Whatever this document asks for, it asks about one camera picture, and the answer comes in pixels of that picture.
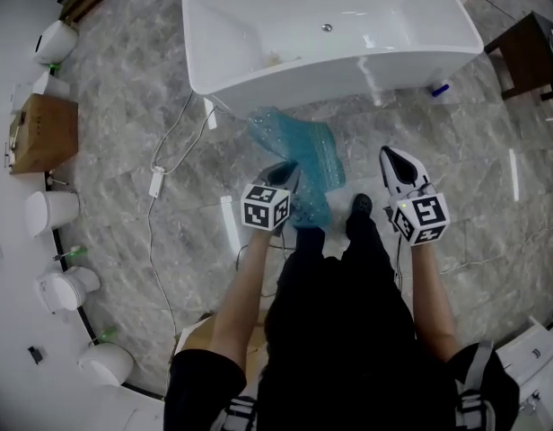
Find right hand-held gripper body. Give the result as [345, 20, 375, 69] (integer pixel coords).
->
[383, 180, 452, 246]

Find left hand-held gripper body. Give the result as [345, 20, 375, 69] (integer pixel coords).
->
[240, 178, 300, 235]

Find teal bubbled bath mat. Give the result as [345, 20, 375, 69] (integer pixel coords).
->
[245, 105, 349, 232]

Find white bathtub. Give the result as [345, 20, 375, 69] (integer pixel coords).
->
[181, 0, 485, 111]

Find person's left forearm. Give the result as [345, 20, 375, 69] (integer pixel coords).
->
[207, 230, 278, 368]

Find person's right forearm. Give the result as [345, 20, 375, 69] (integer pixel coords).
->
[408, 240, 462, 364]

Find person's right black shoe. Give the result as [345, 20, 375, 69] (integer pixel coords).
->
[349, 192, 374, 218]

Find person's black clothing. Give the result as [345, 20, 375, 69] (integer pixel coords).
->
[162, 215, 522, 431]

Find brown cardboard box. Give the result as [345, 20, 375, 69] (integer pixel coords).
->
[171, 314, 271, 376]

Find dark wooden stool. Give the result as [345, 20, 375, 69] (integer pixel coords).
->
[483, 10, 553, 103]

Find white ceramic fixture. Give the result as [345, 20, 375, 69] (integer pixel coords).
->
[496, 301, 553, 431]

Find white toilet with lid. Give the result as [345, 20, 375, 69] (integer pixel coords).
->
[33, 266, 101, 314]

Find small white box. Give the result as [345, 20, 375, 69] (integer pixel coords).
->
[31, 70, 72, 99]

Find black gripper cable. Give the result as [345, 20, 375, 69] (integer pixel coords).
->
[234, 233, 287, 300]
[392, 235, 407, 292]

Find thick white cable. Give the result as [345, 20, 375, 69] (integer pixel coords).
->
[150, 90, 220, 173]

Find grey harness strap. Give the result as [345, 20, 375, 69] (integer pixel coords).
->
[454, 341, 498, 431]
[220, 395, 259, 431]

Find green handled brush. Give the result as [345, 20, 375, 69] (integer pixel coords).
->
[52, 245, 89, 262]

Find cardboard box near wall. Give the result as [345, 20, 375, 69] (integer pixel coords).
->
[9, 92, 80, 176]

